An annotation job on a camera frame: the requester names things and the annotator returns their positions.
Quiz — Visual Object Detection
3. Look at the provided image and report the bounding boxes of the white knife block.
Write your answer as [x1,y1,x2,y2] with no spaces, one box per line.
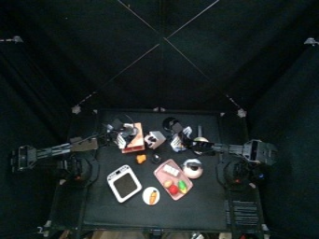
[143,130,168,150]

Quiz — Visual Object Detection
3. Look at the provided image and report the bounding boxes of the black lid with grey knob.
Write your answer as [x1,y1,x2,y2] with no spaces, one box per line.
[162,117,180,132]

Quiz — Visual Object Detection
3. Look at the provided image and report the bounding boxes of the pale toy bowl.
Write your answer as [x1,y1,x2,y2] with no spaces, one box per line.
[192,135,212,156]

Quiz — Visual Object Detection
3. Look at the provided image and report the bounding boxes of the yellow toy bell pepper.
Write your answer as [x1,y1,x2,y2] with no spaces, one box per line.
[135,153,148,165]

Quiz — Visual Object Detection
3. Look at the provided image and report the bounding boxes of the white sliced toy block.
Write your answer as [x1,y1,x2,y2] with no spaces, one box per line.
[162,163,180,177]

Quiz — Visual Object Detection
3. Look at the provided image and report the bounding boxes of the pink serving tray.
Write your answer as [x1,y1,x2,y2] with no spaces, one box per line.
[152,158,195,202]

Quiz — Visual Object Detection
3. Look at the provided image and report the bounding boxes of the toy corn with green husk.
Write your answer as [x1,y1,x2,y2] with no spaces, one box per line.
[178,179,190,195]

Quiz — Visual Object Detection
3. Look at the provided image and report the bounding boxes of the red bell pepper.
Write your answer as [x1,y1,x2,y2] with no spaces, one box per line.
[167,184,180,196]

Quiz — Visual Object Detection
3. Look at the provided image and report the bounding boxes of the white oval plate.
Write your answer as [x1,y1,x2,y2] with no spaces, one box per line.
[140,186,162,206]

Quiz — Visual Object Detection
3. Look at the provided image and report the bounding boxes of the black pot with arched handle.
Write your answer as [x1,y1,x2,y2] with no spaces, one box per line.
[150,152,163,164]

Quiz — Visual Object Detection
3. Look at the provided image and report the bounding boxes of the metal frame pole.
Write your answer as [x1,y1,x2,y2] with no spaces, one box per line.
[159,0,166,110]

